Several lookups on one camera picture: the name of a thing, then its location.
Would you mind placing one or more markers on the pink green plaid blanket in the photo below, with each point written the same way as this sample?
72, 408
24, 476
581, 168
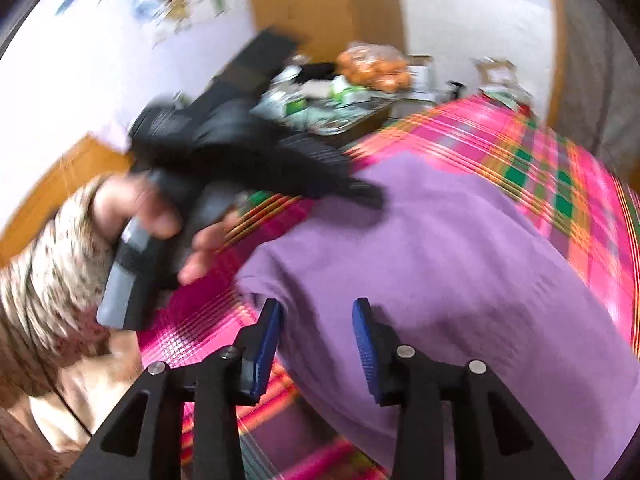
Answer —
500, 135

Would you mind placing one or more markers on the wooden wardrobe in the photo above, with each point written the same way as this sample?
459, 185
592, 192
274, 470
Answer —
325, 5

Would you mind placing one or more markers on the wooden door frame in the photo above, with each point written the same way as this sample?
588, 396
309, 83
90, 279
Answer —
554, 45

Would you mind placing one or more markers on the purple fleece pants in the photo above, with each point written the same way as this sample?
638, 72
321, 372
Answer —
450, 285

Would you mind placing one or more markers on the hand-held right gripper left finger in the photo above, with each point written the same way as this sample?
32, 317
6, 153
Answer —
262, 352

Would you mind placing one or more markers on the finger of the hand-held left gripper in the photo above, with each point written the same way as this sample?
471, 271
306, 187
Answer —
345, 187
320, 157

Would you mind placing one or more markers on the brown labelled cardboard box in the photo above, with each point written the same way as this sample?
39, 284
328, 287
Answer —
495, 72

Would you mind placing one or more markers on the person's left hand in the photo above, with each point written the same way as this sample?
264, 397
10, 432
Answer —
135, 195

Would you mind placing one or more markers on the translucent screen curtain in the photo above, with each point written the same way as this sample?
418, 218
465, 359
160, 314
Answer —
600, 70

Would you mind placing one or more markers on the bag of oranges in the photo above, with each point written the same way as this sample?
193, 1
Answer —
372, 67

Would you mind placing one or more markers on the person's left forearm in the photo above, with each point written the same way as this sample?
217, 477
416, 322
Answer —
50, 270

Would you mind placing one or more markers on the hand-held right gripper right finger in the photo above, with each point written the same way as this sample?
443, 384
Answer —
367, 352

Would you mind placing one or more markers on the person's patterned fleece clothing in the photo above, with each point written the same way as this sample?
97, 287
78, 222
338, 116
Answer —
60, 410

